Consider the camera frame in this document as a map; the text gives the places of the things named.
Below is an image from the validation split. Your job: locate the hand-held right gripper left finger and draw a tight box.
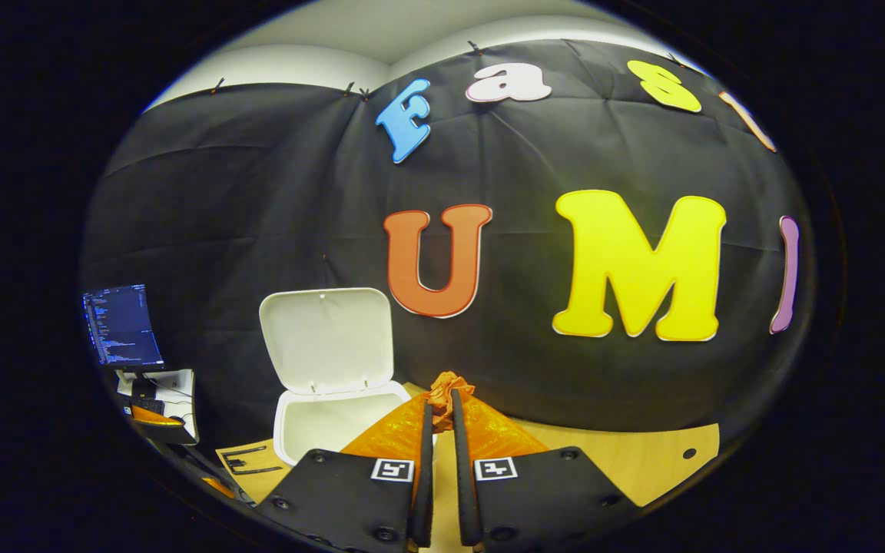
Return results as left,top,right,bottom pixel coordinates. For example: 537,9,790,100
254,396,436,553

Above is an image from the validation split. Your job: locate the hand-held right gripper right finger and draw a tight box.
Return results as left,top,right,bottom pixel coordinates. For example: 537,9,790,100
450,388,643,553

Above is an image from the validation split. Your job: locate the orange paper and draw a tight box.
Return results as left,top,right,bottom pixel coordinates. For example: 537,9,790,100
425,371,478,431

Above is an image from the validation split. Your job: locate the white desktop garbage bin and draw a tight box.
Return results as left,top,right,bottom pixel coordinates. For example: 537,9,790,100
258,287,413,467

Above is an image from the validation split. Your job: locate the wooden desktop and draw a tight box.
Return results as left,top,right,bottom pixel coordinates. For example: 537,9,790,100
216,382,721,553

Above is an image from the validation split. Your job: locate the white side desk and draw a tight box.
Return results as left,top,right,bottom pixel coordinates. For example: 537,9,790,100
116,369,199,446

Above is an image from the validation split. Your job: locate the computer monitor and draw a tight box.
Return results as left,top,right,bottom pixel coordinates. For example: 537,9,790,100
81,283,167,385

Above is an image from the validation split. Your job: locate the black backdrop cloth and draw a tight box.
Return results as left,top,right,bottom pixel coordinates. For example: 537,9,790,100
80,38,816,454

